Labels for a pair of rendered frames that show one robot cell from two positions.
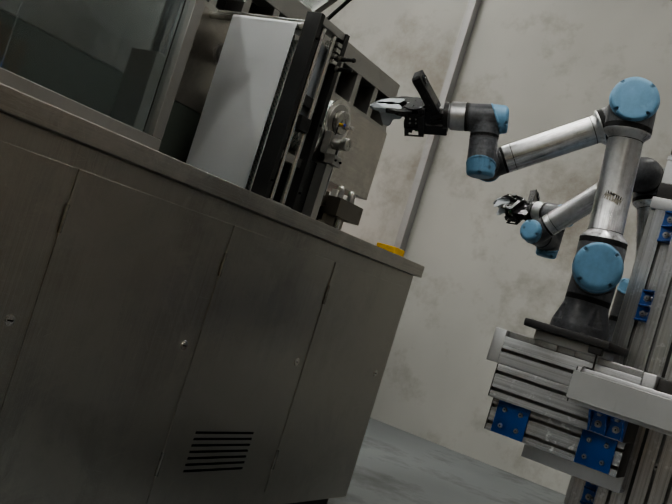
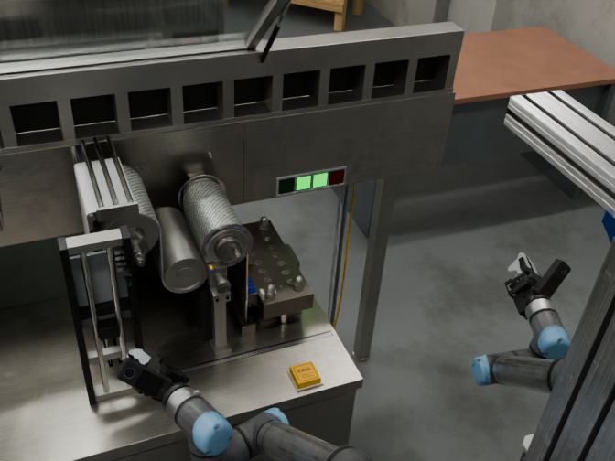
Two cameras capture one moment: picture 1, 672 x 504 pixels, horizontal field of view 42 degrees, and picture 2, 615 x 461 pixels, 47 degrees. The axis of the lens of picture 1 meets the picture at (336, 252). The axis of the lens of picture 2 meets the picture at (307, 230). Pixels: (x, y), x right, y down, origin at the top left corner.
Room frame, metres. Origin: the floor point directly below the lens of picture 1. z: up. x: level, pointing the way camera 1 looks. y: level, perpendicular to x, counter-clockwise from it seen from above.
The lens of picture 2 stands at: (1.61, -0.92, 2.46)
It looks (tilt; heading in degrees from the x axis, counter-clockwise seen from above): 37 degrees down; 35
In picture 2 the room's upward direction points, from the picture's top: 4 degrees clockwise
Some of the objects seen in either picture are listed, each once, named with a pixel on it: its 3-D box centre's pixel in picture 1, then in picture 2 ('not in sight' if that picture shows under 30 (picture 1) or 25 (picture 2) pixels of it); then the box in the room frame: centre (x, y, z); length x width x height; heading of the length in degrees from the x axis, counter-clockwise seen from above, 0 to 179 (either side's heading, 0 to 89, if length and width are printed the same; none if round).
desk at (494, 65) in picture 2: not in sight; (460, 127); (5.29, 0.54, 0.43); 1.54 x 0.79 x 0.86; 148
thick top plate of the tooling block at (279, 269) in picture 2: (301, 199); (266, 265); (2.97, 0.17, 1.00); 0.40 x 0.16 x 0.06; 59
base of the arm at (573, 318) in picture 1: (583, 315); not in sight; (2.27, -0.67, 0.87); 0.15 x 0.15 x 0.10
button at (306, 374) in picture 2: (390, 250); (305, 374); (2.75, -0.16, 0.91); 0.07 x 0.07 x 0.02; 59
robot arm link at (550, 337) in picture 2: (558, 215); (550, 335); (3.03, -0.71, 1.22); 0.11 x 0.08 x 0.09; 39
